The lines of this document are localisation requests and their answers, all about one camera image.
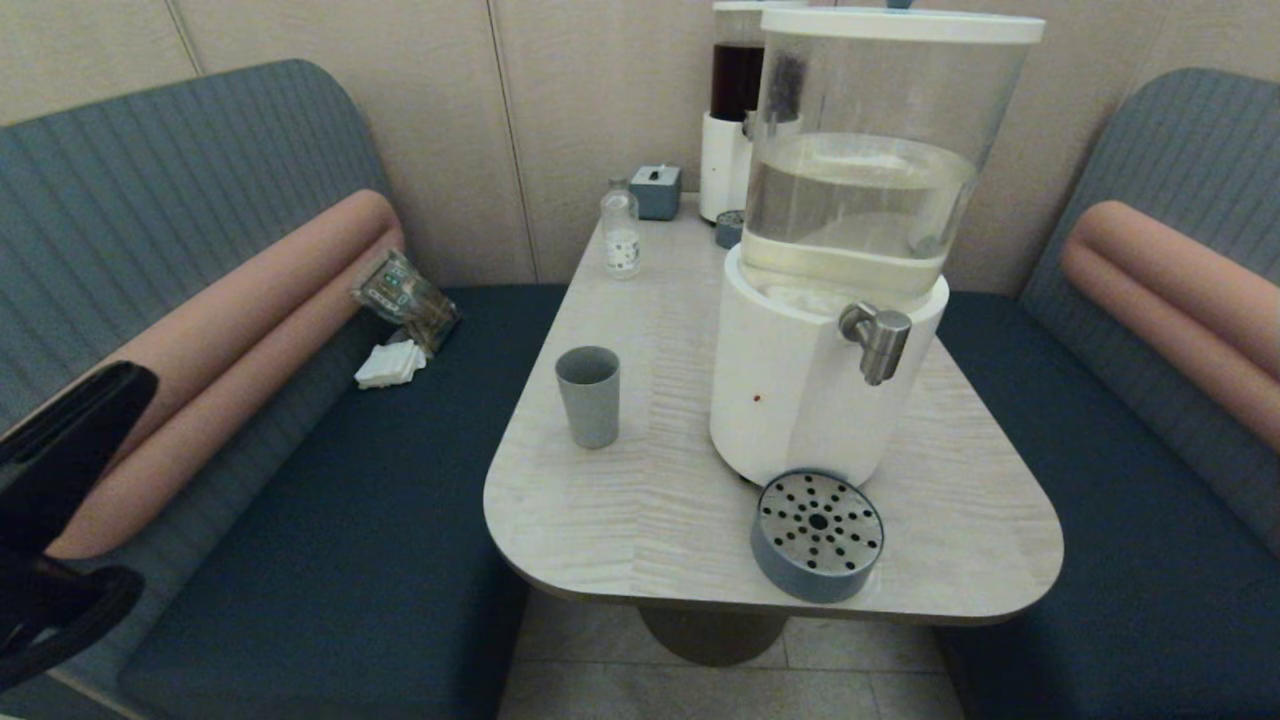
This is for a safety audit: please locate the table pedestal base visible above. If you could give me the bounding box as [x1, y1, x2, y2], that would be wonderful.
[640, 605, 791, 668]

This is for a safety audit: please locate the dark drink dispenser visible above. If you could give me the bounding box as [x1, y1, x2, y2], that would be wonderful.
[699, 2, 801, 226]

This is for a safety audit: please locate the white napkin stack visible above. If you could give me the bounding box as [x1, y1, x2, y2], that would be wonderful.
[356, 341, 429, 391]

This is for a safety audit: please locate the round blue perforated drip tray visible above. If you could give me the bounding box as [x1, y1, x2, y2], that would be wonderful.
[751, 470, 886, 604]

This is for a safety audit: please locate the crinkled snack bag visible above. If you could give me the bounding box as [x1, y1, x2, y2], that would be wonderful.
[351, 249, 462, 358]

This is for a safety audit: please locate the blue bench sofa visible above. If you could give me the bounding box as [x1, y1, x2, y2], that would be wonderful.
[935, 68, 1280, 720]
[0, 58, 569, 720]

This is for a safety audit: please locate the pink bolster cushion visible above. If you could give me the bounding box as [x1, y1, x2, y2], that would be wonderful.
[1062, 200, 1280, 456]
[45, 190, 407, 561]

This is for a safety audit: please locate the clear glass bottle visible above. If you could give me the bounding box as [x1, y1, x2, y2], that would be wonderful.
[601, 178, 642, 280]

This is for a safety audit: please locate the grey-blue plastic cup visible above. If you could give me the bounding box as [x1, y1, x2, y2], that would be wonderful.
[555, 346, 621, 450]

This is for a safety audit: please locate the blue-grey tissue box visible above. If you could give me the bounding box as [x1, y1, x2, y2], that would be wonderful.
[630, 165, 684, 221]

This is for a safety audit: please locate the metal dispenser tap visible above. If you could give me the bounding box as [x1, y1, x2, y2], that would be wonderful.
[838, 303, 913, 387]

